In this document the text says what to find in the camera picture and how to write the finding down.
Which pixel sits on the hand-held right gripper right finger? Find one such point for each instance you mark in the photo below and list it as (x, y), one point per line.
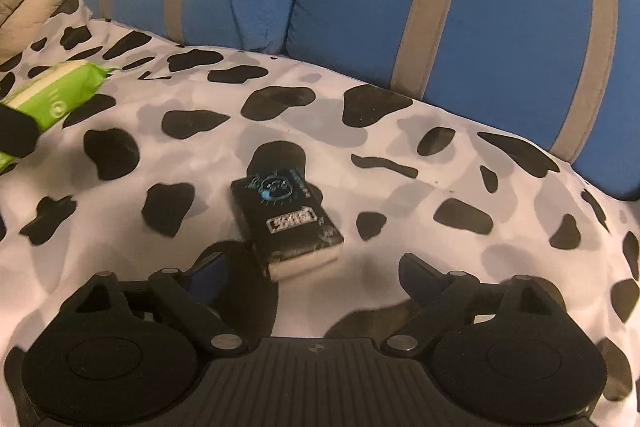
(420, 279)

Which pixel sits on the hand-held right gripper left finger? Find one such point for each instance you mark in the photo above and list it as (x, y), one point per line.
(210, 279)

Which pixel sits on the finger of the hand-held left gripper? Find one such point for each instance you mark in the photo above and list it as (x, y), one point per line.
(15, 132)

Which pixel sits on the green tissue pack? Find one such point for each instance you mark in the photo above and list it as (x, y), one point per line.
(55, 92)

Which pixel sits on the black tissue pack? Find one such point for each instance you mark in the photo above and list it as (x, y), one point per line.
(285, 217)

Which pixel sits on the cow print blanket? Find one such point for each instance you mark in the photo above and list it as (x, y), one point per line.
(450, 172)

